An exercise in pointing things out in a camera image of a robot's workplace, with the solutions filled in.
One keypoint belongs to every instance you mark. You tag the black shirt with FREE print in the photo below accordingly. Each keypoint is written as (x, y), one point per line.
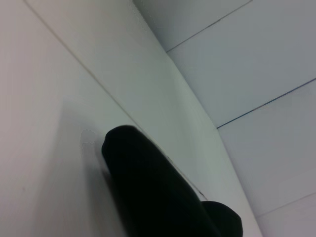
(153, 187)

